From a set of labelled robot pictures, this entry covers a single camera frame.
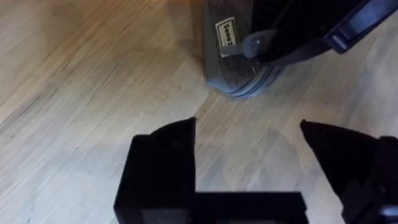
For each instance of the grey and black zip bag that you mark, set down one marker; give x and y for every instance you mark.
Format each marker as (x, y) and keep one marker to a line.
(280, 40)

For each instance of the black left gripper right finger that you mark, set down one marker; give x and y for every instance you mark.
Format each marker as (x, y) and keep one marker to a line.
(351, 155)

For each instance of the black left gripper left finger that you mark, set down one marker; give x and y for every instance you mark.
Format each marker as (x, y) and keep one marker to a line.
(161, 168)

